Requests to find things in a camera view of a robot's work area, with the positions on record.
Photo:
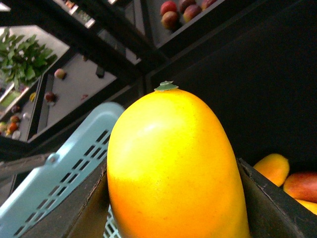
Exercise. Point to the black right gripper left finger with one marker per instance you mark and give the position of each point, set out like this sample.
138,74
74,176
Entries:
82,214

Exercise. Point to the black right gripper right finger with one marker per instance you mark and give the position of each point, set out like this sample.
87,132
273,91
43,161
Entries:
271,212

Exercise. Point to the light blue plastic basket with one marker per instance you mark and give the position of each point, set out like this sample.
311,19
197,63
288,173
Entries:
47,186

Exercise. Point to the yellow mango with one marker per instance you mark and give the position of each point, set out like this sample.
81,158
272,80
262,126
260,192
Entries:
172,172
274,167

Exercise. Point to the dark red mango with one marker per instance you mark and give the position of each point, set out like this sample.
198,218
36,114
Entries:
302,186

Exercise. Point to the green potted plant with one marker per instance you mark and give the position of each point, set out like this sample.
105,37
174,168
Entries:
23,60

